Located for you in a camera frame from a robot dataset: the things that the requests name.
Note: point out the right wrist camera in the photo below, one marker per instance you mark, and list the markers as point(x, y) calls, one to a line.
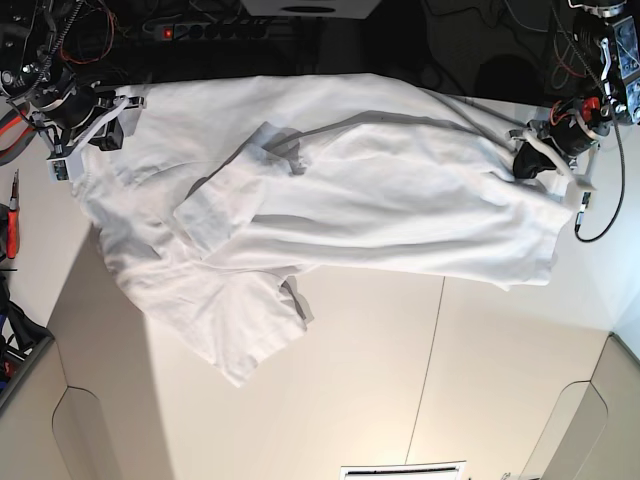
point(67, 169)

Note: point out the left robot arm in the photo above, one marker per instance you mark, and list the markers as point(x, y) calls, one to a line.
point(604, 39)

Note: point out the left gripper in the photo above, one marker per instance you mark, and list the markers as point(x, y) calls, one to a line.
point(567, 141)

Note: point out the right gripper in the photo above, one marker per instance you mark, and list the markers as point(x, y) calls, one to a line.
point(69, 118)

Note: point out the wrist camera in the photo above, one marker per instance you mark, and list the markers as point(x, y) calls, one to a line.
point(577, 195)
point(67, 169)

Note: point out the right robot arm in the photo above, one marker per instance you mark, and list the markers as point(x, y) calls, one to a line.
point(41, 87)

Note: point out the red handled pliers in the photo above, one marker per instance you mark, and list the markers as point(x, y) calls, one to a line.
point(16, 136)

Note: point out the white t-shirt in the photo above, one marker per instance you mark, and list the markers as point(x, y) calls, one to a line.
point(227, 189)

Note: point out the white power strip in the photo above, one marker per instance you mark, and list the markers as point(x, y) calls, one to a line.
point(210, 31)

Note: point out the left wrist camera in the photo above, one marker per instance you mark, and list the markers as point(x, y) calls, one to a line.
point(577, 195)

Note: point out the orange handled screwdriver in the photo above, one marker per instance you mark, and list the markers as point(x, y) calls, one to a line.
point(13, 234)

